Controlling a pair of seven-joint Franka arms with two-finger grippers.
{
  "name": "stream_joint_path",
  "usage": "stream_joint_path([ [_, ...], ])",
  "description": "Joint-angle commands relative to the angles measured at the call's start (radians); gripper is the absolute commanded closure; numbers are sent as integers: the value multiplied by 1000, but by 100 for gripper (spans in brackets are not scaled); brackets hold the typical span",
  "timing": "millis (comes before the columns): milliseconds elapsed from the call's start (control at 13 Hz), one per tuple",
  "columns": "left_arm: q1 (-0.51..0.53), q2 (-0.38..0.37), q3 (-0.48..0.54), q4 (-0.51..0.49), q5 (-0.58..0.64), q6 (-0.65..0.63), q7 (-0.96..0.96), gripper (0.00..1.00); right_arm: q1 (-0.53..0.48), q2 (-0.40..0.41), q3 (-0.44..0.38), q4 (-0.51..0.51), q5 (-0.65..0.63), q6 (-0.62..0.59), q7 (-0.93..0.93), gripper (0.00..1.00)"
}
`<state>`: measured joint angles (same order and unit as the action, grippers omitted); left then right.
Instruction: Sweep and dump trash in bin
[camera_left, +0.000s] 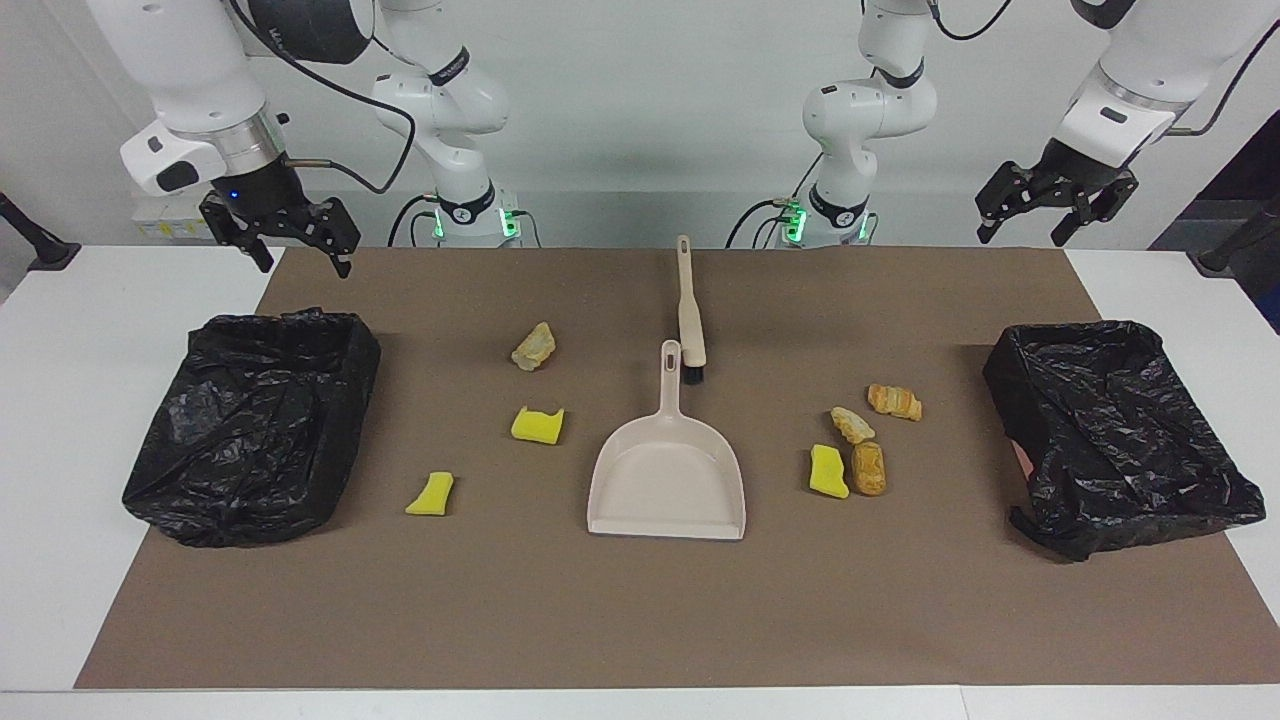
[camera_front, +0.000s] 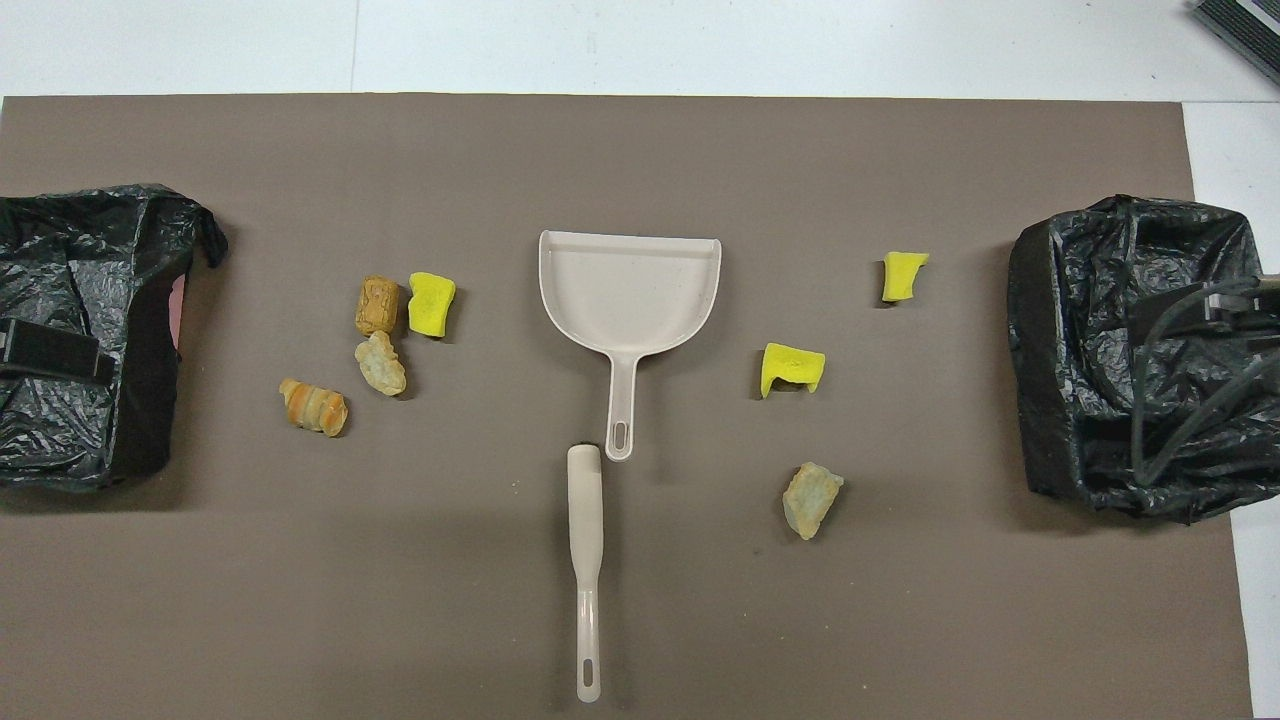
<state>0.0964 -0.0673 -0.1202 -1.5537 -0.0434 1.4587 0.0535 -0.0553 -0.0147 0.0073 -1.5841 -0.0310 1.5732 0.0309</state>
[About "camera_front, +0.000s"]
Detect pale greenish foam chunk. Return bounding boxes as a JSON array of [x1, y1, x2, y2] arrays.
[[781, 461, 846, 542]]

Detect black bag-lined bin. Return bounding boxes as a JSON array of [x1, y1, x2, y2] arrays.
[[1006, 194, 1280, 525]]

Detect orange striped foam chunk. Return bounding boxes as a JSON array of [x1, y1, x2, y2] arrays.
[[278, 377, 350, 439]]

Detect black bag bin, pink patch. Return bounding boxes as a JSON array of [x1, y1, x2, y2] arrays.
[[0, 183, 230, 492]]

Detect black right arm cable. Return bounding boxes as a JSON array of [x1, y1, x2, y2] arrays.
[[1128, 285, 1280, 483]]

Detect arched yellow sponge piece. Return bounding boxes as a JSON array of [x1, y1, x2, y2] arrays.
[[760, 341, 828, 400]]

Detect pale cream foam chunk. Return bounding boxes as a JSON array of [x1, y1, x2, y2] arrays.
[[354, 330, 409, 398]]

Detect large brown table mat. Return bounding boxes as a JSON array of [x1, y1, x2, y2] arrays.
[[0, 94, 1257, 720]]

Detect dark grey ribbed object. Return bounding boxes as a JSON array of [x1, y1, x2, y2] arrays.
[[1188, 0, 1280, 87]]

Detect beige hand brush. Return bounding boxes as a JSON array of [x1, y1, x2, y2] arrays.
[[565, 443, 606, 704]]

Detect brown cork-like foam chunk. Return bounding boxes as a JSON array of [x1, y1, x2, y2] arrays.
[[354, 274, 401, 338]]

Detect beige plastic dustpan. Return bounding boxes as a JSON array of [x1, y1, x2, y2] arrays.
[[538, 229, 723, 464]]

